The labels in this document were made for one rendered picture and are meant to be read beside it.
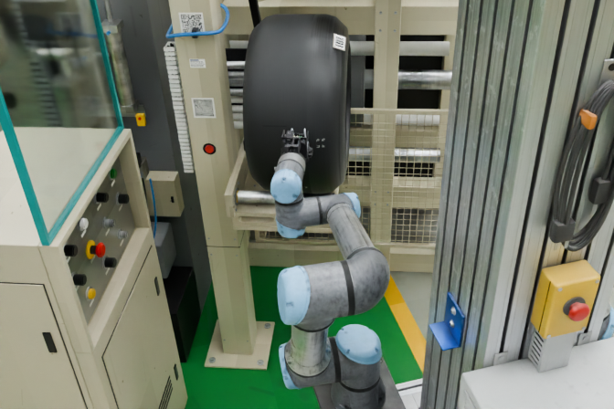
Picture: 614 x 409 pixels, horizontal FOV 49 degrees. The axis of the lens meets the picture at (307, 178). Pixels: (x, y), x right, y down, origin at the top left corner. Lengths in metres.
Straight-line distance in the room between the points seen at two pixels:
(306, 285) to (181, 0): 1.07
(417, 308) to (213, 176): 1.27
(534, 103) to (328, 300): 0.59
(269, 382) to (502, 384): 1.69
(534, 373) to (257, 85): 1.13
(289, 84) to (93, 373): 0.98
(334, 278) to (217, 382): 1.63
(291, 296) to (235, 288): 1.37
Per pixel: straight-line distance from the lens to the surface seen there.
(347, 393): 1.86
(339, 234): 1.59
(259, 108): 1.99
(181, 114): 2.29
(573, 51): 1.01
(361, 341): 1.76
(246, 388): 2.90
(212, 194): 2.43
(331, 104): 1.98
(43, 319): 1.87
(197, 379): 2.96
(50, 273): 1.74
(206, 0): 2.09
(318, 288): 1.35
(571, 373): 1.40
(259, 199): 2.31
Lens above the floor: 2.26
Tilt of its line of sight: 34 degrees down
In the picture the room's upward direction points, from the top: 2 degrees counter-clockwise
